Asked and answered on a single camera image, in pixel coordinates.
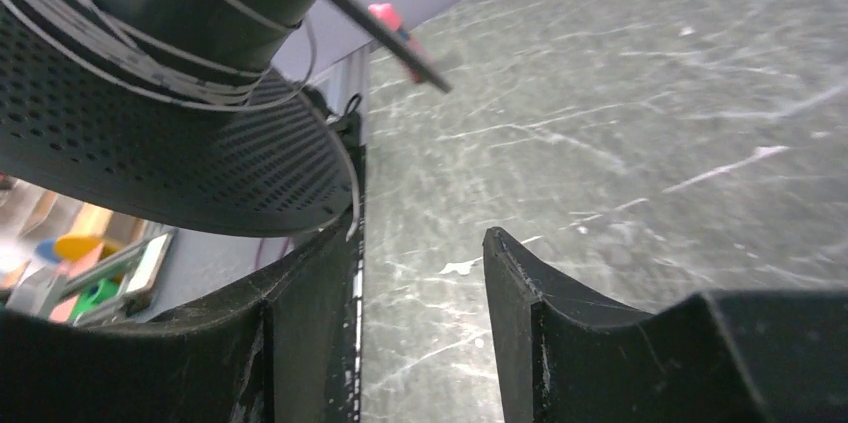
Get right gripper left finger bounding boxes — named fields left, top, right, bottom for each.
left=1, top=220, right=357, bottom=422

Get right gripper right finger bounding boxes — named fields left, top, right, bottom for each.
left=483, top=227, right=847, bottom=422

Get pink capped small bottle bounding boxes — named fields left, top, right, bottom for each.
left=368, top=3, right=429, bottom=84

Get colourful objects outside enclosure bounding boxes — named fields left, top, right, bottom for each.
left=0, top=174, right=177, bottom=329

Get black cable spool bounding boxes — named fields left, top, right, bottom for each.
left=1, top=0, right=450, bottom=237

